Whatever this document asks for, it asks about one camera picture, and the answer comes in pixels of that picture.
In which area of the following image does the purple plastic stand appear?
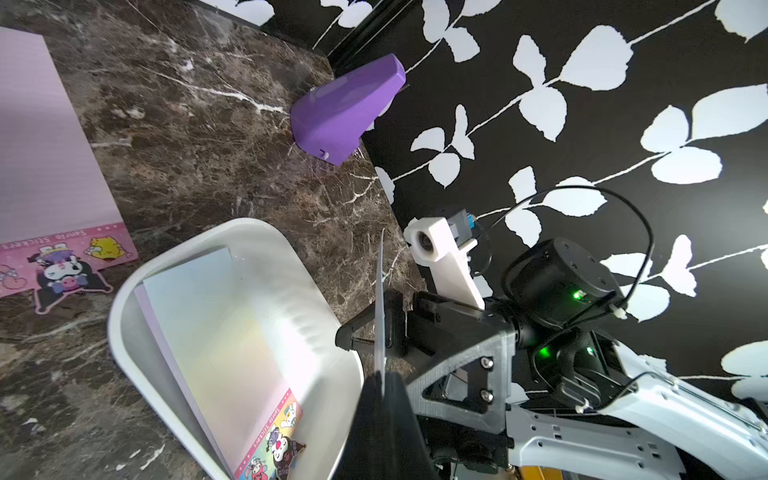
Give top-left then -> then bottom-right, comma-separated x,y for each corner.
290,54 -> 406,166

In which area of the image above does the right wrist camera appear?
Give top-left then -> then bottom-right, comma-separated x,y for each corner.
403,209 -> 485,310

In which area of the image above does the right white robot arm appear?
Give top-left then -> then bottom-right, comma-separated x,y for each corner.
335,238 -> 767,479

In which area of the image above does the Sanrio sticker sheet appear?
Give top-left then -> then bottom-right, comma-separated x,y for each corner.
134,248 -> 300,479

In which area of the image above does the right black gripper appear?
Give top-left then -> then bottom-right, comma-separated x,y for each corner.
335,290 -> 518,434

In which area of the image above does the white plastic storage box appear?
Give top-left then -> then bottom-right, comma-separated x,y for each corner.
108,218 -> 363,479

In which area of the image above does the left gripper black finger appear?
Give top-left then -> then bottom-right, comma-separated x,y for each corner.
333,371 -> 438,480

